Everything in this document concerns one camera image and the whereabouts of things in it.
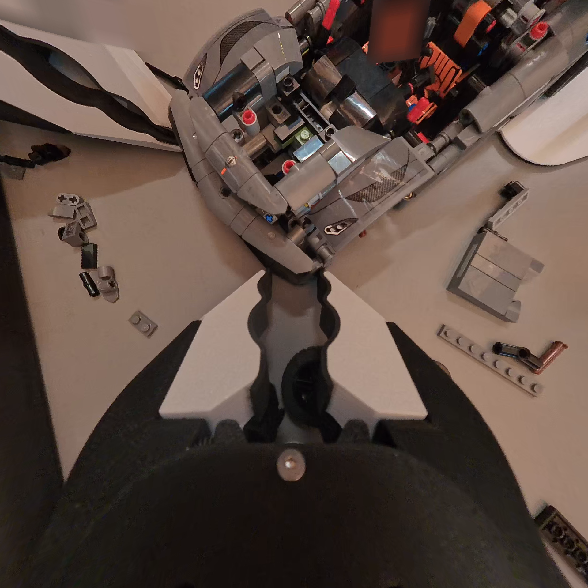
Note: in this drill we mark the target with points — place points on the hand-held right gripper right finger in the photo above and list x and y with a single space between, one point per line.
376 367

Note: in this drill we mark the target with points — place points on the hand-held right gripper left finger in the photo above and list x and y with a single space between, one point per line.
211 367

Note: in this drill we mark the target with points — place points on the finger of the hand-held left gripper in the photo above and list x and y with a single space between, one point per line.
55 96
128 78

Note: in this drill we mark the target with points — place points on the small black lego wheel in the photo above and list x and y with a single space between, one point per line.
305 390

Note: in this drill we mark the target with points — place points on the grey lego car model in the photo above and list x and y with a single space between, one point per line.
257 183

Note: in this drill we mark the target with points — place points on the grey two-stud lego plate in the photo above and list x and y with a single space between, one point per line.
143 324

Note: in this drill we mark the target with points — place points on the long grey studded lego plate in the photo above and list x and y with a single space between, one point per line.
473 349

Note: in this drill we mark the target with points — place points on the grey lego plate cross holes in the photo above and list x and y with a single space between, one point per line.
68 199

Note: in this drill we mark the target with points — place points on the light grey curved lego slope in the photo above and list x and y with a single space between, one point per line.
62 211

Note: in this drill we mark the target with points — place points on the grey lego piece square holes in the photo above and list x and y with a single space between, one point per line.
86 215

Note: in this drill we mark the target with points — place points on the grey lego panel assembly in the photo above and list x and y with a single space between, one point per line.
491 280

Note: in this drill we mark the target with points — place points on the short black lego pin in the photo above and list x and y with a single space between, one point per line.
88 285

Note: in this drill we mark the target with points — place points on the black smooth lego tile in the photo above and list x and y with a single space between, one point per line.
89 256

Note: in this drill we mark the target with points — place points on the brown lego axle connector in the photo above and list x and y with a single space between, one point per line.
551 356

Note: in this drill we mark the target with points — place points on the white rounded board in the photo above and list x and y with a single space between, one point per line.
551 138

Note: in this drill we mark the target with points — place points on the small grey lego bracket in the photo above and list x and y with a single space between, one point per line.
13 172

